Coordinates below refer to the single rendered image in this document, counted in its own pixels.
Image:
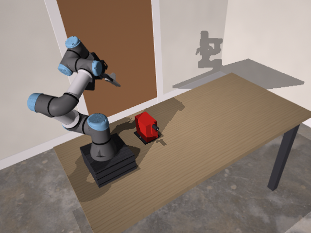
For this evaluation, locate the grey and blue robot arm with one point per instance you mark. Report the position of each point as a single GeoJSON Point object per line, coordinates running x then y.
{"type": "Point", "coordinates": [62, 108]}

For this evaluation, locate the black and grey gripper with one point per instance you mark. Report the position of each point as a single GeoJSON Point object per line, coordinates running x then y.
{"type": "Point", "coordinates": [109, 78]}

